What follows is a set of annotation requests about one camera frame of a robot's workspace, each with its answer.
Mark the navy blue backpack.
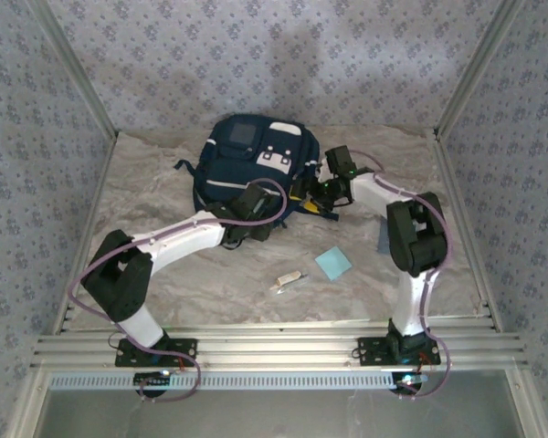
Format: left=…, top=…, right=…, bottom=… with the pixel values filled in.
left=172, top=113, right=343, bottom=251

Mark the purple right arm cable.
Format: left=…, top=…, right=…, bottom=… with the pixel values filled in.
left=346, top=150, right=453, bottom=402

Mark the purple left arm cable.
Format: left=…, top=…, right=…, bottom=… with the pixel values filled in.
left=68, top=177, right=288, bottom=405

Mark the black left controller board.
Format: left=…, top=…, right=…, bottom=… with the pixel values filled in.
left=132, top=370, right=174, bottom=399

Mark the grey slotted cable duct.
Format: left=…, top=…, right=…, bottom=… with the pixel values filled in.
left=47, top=371, right=433, bottom=391

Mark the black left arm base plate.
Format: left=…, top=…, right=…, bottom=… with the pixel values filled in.
left=113, top=336, right=199, bottom=369

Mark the aluminium frame post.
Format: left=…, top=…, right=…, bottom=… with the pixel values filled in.
left=26, top=0, right=121, bottom=141
left=432, top=0, right=527, bottom=141

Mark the light blue sticky note pad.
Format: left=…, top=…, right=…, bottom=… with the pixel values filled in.
left=313, top=245, right=353, bottom=282

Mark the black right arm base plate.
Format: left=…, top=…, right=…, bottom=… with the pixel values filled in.
left=354, top=336, right=442, bottom=367

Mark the aluminium side rail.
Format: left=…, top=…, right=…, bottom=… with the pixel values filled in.
left=52, top=131, right=121, bottom=337
left=432, top=131, right=504, bottom=333

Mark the grey metal panel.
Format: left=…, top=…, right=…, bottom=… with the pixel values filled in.
left=36, top=370, right=529, bottom=438

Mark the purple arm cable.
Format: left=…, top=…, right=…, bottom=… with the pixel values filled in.
left=68, top=177, right=288, bottom=405
left=346, top=150, right=453, bottom=402

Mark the black right controller board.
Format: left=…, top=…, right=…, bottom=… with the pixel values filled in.
left=390, top=370, right=429, bottom=397

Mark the black controller board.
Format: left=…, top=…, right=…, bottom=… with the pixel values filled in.
left=390, top=370, right=429, bottom=397
left=132, top=370, right=174, bottom=399

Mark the aluminium front rail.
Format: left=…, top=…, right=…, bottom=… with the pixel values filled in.
left=29, top=320, right=530, bottom=371

